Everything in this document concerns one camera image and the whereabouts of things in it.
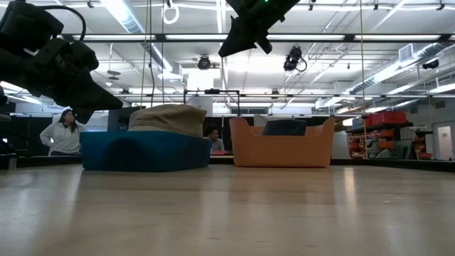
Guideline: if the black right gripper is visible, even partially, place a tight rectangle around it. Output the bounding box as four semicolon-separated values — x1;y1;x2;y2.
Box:
218;0;302;58

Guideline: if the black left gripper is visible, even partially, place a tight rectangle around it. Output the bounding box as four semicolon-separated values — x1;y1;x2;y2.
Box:
0;38;124;125

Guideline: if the khaki baseball cap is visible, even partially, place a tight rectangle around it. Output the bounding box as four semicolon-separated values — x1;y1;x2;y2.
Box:
127;103;208;138

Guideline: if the blue denim baseball cap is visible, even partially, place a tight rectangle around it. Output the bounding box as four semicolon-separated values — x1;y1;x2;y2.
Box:
262;119;308;137

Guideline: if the person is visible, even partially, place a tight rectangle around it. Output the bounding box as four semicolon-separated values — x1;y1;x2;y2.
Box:
39;107;87;157
205;125;226;153

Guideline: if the blue plastic bin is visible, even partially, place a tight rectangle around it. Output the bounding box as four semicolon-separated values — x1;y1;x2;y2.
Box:
79;130;213;173

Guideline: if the black overhead beam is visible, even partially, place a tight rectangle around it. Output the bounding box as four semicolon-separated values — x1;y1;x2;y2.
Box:
58;33;455;44

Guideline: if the orange plastic bin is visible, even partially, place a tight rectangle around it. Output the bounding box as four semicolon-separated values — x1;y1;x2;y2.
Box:
228;117;336;169

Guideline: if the large rack with red bins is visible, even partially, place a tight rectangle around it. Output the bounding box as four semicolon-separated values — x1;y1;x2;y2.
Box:
346;110;435;161

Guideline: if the white door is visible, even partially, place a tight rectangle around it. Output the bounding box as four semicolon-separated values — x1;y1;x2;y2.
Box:
437;124;454;161

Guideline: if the black hanging camera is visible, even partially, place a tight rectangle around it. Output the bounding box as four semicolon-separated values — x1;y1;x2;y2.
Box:
282;45;309;73
196;54;213;71

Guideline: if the black background gantry frame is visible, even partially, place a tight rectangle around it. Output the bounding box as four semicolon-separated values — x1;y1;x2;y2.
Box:
183;87;242;117

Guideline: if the white hanging ring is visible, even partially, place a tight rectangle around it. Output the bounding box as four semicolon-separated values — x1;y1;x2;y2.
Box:
161;2;181;26

